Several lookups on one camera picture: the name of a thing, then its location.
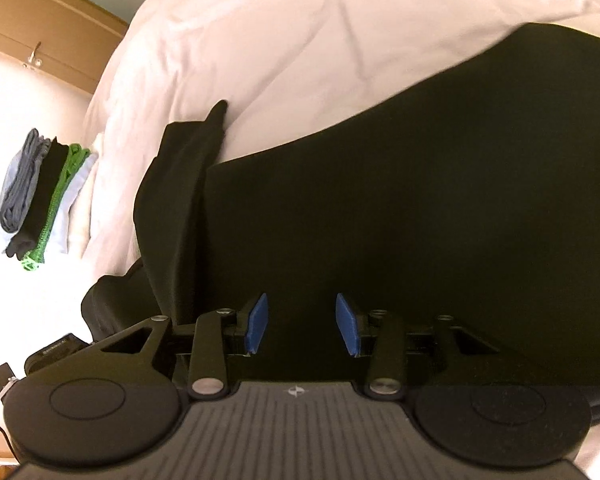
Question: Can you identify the green folded garment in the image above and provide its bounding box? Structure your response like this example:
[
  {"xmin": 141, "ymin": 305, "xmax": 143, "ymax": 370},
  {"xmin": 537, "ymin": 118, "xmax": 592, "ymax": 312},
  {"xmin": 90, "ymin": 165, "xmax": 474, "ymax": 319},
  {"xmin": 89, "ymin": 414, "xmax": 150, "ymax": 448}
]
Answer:
[{"xmin": 21, "ymin": 143, "xmax": 94, "ymax": 271}]

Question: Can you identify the black folded garment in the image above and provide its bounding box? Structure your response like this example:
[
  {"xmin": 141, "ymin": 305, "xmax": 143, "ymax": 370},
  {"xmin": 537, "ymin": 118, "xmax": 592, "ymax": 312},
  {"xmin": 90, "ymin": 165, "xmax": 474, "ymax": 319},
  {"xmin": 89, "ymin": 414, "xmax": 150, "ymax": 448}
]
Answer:
[{"xmin": 5, "ymin": 139, "xmax": 69, "ymax": 260}]

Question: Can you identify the black garment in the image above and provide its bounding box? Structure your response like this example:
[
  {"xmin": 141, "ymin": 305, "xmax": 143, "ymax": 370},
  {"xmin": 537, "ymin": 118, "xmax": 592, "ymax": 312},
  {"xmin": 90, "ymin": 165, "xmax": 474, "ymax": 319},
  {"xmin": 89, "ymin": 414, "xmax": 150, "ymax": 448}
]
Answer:
[
  {"xmin": 5, "ymin": 139, "xmax": 69, "ymax": 260},
  {"xmin": 82, "ymin": 24, "xmax": 600, "ymax": 418}
]

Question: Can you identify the grey folded garment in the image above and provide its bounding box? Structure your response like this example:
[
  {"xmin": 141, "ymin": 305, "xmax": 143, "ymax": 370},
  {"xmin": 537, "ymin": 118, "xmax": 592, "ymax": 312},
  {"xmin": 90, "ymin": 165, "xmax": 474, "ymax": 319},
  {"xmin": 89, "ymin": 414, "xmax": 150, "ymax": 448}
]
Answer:
[{"xmin": 0, "ymin": 128, "xmax": 52, "ymax": 234}]

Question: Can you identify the white folded garment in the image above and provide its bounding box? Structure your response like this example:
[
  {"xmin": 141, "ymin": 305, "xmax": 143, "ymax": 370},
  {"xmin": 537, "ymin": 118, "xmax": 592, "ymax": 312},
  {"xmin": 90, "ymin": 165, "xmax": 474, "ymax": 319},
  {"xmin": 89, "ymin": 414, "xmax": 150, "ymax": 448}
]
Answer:
[{"xmin": 47, "ymin": 153, "xmax": 98, "ymax": 255}]

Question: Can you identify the white bed duvet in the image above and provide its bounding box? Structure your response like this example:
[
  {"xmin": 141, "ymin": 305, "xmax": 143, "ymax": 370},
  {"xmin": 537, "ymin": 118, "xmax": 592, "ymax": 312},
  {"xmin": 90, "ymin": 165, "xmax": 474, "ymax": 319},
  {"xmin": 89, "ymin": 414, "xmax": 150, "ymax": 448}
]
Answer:
[{"xmin": 70, "ymin": 0, "xmax": 600, "ymax": 281}]

